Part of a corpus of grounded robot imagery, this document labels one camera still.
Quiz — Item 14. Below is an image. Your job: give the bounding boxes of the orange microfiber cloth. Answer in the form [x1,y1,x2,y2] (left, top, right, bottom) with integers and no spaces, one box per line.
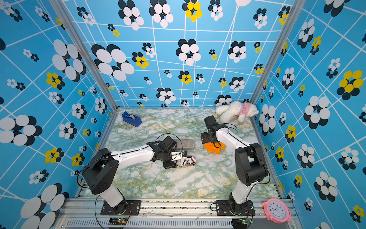
[203,142,226,155]

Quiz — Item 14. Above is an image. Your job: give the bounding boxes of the newspaper print eyeglass case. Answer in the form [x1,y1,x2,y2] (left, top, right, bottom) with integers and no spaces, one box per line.
[177,156,196,167]

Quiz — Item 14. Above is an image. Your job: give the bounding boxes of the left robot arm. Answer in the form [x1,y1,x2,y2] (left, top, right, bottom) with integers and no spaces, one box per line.
[81,136,187,215]

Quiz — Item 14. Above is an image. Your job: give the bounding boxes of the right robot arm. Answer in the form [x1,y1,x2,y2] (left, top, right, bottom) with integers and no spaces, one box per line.
[201,115,270,215]

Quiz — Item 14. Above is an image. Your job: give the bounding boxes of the grey rectangular case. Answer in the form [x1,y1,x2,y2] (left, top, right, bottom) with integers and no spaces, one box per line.
[175,139,195,151]

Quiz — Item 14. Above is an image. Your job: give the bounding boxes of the white plush dog toy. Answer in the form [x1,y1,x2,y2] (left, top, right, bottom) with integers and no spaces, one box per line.
[215,101,259,123]

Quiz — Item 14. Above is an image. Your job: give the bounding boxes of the blue tape dispenser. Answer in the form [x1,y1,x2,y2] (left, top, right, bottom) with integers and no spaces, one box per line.
[122,112,142,127]

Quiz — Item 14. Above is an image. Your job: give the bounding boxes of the pink alarm clock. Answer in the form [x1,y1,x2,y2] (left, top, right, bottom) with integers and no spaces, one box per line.
[262,198,292,224]

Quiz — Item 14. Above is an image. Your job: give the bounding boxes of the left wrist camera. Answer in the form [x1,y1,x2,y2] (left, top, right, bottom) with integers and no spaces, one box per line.
[171,150,187,161]

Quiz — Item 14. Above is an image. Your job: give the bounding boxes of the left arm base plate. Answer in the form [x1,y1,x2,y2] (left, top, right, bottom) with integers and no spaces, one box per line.
[101,200,142,216]

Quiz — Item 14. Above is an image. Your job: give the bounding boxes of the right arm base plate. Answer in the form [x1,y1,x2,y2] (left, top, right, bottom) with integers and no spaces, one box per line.
[215,200,255,216]

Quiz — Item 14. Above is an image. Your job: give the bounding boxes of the aluminium front rail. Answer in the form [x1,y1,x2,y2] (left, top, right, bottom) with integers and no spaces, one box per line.
[54,198,302,229]

